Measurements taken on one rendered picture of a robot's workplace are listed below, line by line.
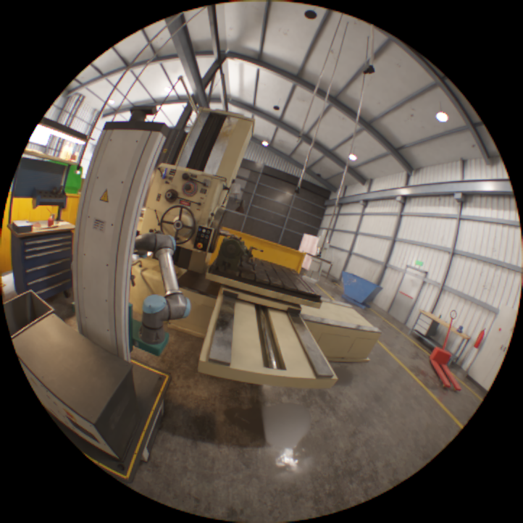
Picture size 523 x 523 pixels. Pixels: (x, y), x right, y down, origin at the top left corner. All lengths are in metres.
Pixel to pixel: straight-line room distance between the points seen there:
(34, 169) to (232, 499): 3.39
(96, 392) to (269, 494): 1.26
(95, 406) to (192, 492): 0.94
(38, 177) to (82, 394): 2.42
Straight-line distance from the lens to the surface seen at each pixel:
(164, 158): 3.04
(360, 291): 7.19
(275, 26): 8.35
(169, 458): 1.55
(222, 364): 1.15
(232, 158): 2.76
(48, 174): 2.87
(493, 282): 7.04
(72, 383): 0.85
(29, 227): 2.32
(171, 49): 11.00
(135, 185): 0.74
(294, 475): 1.72
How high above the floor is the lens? 1.50
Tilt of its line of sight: 10 degrees down
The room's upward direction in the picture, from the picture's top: 18 degrees clockwise
